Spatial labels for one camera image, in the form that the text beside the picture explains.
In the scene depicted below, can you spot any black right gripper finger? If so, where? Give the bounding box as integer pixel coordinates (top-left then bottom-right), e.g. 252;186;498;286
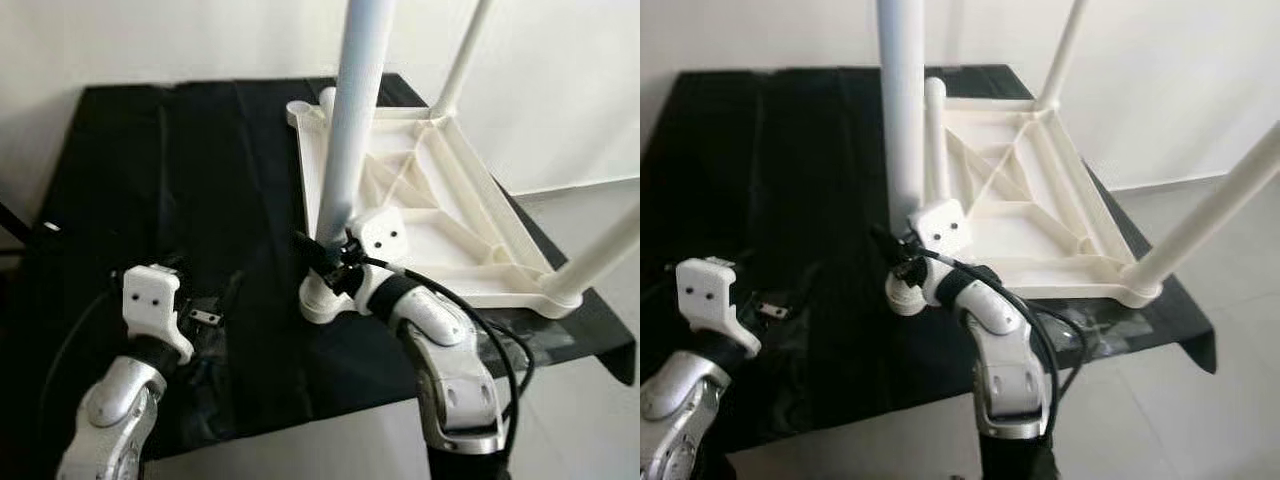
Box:
868;225;906;263
290;230;336;276

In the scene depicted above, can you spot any white plastic children table top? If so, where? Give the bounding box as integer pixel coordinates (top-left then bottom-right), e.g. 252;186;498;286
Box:
285;95;591;323
885;95;1166;316

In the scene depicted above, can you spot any black tablecloth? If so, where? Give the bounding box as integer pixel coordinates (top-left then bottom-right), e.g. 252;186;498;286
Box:
640;65;1219;476
0;75;638;471

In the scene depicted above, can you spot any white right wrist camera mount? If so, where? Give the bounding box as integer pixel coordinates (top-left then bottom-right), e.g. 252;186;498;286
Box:
915;198;973;306
340;207;409;313

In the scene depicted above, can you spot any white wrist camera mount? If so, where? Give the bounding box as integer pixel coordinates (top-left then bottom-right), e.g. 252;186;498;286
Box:
340;207;409;313
120;263;196;366
675;257;763;359
915;198;973;306

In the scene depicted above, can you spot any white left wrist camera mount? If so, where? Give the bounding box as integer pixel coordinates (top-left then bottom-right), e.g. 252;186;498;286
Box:
675;257;763;359
120;263;196;366

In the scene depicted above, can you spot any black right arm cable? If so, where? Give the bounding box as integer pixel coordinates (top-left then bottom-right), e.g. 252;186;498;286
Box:
920;250;1091;480
350;255;536;480

